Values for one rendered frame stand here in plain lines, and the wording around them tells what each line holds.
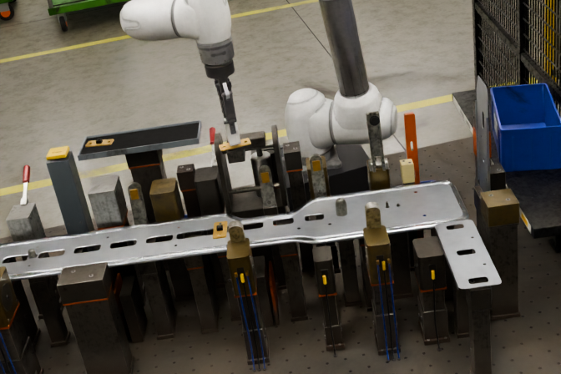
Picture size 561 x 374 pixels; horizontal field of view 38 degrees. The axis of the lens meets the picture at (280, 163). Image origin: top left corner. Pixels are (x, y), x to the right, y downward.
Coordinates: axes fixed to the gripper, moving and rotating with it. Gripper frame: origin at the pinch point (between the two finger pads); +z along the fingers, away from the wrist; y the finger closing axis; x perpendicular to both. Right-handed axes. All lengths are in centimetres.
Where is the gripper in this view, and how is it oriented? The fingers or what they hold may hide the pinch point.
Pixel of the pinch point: (232, 130)
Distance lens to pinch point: 217.2
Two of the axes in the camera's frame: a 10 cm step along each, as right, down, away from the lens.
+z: 1.5, 8.8, 4.6
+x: 9.6, -2.4, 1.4
